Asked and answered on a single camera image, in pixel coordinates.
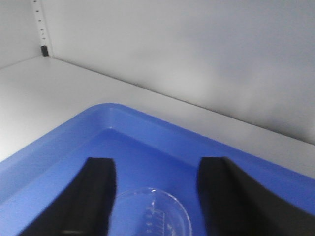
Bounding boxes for black shelf support clip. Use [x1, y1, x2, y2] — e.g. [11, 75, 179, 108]
[40, 45, 49, 57]

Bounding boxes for blue plastic tray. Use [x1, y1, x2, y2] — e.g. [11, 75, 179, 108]
[0, 103, 315, 236]

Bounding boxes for clear glass beaker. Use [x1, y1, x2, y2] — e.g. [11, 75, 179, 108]
[108, 188, 192, 236]

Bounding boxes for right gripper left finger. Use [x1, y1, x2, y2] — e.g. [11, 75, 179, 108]
[19, 157, 116, 236]

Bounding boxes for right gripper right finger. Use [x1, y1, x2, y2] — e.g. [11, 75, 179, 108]
[198, 157, 315, 236]

